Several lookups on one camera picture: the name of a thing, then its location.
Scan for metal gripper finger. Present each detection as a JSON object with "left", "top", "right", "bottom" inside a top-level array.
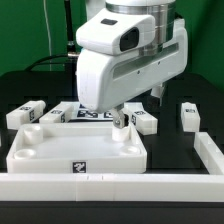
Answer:
[
  {"left": 111, "top": 108, "right": 129, "bottom": 128},
  {"left": 151, "top": 84, "right": 165, "bottom": 98}
]

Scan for white thin cable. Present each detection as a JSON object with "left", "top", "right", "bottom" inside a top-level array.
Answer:
[{"left": 43, "top": 0, "right": 53, "bottom": 72}]

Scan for white desk top tray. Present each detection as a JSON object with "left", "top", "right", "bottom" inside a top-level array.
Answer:
[{"left": 6, "top": 122, "right": 147, "bottom": 174}]

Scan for black thick cable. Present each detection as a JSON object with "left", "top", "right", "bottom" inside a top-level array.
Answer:
[{"left": 24, "top": 0, "right": 83, "bottom": 72}]

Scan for marker tag sheet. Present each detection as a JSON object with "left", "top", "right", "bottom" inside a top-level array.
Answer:
[{"left": 62, "top": 101, "right": 113, "bottom": 121}]

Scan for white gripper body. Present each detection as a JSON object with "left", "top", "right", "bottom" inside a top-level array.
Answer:
[{"left": 77, "top": 19, "right": 188, "bottom": 113}]

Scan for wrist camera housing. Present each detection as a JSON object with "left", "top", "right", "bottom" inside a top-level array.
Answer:
[{"left": 76, "top": 9, "right": 155, "bottom": 55}]

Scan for white L-shaped fence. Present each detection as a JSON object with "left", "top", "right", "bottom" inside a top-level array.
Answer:
[{"left": 0, "top": 131, "right": 224, "bottom": 203}]

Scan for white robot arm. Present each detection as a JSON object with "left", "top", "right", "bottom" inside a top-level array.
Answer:
[{"left": 76, "top": 0, "right": 188, "bottom": 129}]

